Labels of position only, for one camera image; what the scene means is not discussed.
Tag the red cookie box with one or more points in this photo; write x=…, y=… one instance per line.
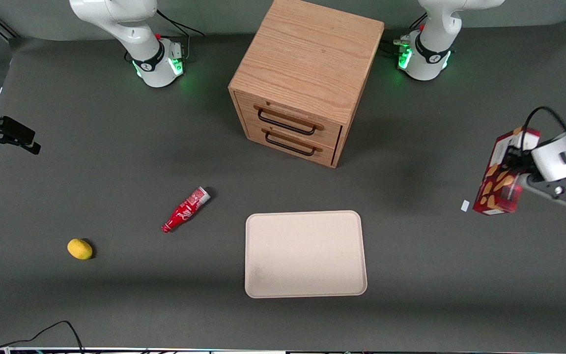
x=492, y=189

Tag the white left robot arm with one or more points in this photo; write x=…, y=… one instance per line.
x=430, y=49

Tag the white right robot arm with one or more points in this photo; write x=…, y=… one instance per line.
x=130, y=29

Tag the beige rectangular tray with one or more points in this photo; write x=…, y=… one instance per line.
x=305, y=255

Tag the small white paper scrap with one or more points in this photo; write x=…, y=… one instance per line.
x=465, y=205

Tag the yellow lemon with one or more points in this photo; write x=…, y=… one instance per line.
x=79, y=249

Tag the red cola bottle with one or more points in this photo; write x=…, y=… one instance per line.
x=184, y=210

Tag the wooden drawer cabinet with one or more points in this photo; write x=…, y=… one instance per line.
x=307, y=54

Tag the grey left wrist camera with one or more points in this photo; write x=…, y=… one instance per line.
x=555, y=191

